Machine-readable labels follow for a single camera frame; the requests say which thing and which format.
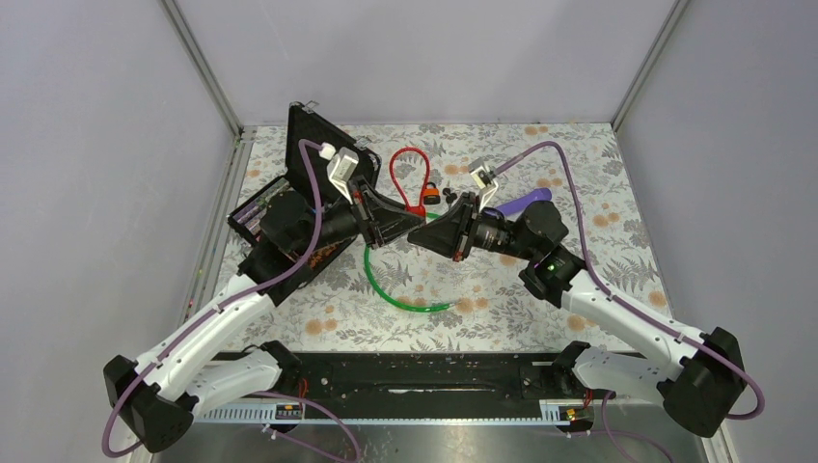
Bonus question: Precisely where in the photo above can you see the purple cable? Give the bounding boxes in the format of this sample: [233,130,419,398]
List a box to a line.
[495,141,767,463]
[101,138,363,463]

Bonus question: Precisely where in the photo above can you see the black mounting base plate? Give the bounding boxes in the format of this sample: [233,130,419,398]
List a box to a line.
[217,349,684,422]

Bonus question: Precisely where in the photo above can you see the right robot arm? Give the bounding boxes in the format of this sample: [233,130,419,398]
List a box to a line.
[408,194,748,438]

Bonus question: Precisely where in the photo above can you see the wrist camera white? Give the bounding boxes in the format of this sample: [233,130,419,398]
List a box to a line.
[318,143,359,204]
[468,159,499,210]

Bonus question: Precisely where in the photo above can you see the black poker chip case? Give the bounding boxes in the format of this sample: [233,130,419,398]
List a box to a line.
[227,101,382,246]

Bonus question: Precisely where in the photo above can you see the green cable lock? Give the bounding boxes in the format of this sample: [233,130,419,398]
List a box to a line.
[362,236,462,324]

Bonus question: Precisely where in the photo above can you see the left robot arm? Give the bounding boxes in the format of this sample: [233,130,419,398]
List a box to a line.
[102,177,426,458]

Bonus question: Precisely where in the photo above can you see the purple cylindrical handle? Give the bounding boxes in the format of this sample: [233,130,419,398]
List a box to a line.
[495,187,552,216]

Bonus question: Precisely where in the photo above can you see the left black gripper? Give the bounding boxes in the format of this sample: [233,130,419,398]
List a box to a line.
[292,174,424,256]

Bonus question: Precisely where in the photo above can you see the black keys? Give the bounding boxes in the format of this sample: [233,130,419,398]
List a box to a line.
[441,187,458,206]

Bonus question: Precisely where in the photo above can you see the red cable with plug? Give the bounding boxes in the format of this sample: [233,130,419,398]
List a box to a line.
[389,147,432,219]

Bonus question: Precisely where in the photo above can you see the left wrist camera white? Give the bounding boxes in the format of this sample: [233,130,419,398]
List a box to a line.
[318,143,359,204]

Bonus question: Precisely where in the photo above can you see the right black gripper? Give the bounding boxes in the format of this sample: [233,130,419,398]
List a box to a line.
[407,194,537,264]

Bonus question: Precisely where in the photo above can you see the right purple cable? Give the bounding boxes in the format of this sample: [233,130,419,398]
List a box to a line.
[495,141,767,463]

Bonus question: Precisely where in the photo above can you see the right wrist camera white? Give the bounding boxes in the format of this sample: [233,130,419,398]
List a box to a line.
[468,159,499,210]

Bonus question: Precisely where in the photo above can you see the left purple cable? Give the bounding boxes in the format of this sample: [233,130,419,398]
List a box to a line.
[101,138,363,463]

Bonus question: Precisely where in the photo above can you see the orange black padlock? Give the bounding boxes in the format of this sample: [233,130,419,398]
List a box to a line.
[422,182,442,205]

